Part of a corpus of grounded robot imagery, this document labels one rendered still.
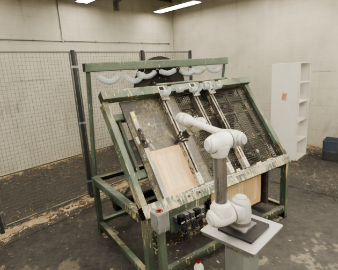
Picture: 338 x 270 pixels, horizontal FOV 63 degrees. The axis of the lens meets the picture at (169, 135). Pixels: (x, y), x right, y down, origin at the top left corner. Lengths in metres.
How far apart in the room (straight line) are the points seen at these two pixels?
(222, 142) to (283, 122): 4.52
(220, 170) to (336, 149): 4.74
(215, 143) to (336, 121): 5.81
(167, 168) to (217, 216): 0.83
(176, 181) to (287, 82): 4.09
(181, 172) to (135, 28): 6.57
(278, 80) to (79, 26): 4.98
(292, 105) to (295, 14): 2.48
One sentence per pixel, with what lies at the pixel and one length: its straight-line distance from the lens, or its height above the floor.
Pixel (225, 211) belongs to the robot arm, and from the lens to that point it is 2.23.
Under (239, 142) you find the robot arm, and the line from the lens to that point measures 2.08.
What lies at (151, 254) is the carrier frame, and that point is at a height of 0.43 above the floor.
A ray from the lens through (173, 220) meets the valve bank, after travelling 2.73.
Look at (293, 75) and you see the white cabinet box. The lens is 6.27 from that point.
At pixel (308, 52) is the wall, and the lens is 7.65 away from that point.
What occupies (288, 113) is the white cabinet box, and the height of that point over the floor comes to 1.02.
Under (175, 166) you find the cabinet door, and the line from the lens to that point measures 2.86.
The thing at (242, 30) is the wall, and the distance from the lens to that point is 8.42.
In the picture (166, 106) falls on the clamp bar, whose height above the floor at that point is 1.67.
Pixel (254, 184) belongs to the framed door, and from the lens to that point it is 3.88.
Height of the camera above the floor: 2.08
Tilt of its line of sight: 13 degrees down
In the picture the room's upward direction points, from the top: 4 degrees counter-clockwise
